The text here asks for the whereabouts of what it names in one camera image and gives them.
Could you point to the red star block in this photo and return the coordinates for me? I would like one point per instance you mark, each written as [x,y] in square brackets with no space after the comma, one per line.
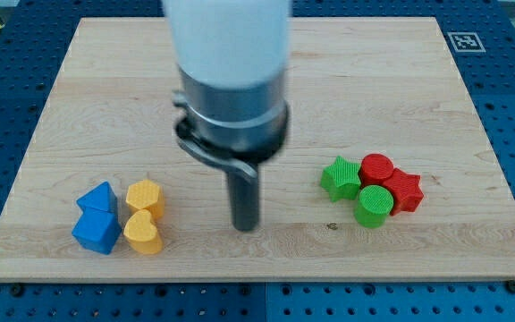
[406,191]

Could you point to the red cylinder block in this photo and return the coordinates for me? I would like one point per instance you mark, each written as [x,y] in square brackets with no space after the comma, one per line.
[375,169]

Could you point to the wooden board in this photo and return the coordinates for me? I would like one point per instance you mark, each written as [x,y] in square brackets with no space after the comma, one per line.
[354,86]

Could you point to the green cylinder block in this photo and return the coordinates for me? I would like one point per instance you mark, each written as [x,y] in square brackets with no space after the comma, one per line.
[374,206]

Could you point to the blue triangle block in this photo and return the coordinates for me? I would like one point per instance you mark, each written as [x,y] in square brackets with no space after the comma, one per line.
[101,197]

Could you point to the yellow hexagon block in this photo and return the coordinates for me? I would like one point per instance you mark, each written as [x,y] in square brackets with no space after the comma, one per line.
[146,195]

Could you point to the white fiducial marker tag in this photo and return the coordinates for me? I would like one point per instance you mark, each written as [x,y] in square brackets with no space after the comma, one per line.
[466,42]

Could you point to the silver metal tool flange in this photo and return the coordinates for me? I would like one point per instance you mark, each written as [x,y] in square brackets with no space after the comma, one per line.
[231,128]

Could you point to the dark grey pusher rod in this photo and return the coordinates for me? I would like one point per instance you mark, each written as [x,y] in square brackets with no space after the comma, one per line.
[244,196]

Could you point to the yellow heart block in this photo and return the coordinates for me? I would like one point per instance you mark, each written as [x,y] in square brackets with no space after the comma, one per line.
[142,234]

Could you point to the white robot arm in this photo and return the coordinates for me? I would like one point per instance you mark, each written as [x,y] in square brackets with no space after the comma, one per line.
[232,57]

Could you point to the green star block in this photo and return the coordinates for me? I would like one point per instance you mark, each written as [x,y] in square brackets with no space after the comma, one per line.
[341,179]

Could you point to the blue cube block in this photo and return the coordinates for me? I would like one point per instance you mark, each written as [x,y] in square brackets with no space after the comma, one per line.
[97,230]

